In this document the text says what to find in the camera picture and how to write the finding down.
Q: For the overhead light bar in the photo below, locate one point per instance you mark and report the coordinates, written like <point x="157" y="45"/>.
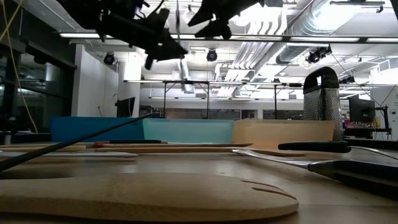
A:
<point x="323" y="39"/>

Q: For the black background table frame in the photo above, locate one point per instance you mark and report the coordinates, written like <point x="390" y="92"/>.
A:
<point x="186" y="81"/>

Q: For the wooden spork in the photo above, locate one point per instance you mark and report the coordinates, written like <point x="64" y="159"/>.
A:
<point x="140" y="196"/>

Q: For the black round-head turner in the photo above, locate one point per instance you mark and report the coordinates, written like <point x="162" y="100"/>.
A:
<point x="314" y="146"/>

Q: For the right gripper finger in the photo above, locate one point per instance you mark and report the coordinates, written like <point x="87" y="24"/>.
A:
<point x="208" y="14"/>
<point x="219" y="29"/>

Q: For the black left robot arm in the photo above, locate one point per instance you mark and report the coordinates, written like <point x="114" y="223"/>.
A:
<point x="81" y="9"/>

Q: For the black computer monitor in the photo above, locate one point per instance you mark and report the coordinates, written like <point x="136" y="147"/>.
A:
<point x="362" y="110"/>
<point x="126" y="107"/>

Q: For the black aluminium table frame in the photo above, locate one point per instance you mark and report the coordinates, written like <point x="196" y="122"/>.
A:
<point x="373" y="144"/>

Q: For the steel box grater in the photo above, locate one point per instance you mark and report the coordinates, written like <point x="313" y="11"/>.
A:
<point x="323" y="105"/>

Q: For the black ceiling camera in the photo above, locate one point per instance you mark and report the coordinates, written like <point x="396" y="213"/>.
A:
<point x="109" y="59"/>
<point x="212" y="55"/>
<point x="317" y="55"/>

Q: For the blue plastic bin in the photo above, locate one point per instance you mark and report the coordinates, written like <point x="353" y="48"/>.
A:
<point x="93" y="129"/>

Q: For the knife with white sheath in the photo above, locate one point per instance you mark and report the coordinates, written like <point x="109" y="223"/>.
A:
<point x="136" y="142"/>
<point x="93" y="154"/>

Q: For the slotted wooden spatula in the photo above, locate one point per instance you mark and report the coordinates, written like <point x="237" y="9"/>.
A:
<point x="46" y="148"/>

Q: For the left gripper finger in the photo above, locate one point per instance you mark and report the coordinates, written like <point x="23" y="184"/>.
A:
<point x="162" y="15"/>
<point x="171" y="51"/>

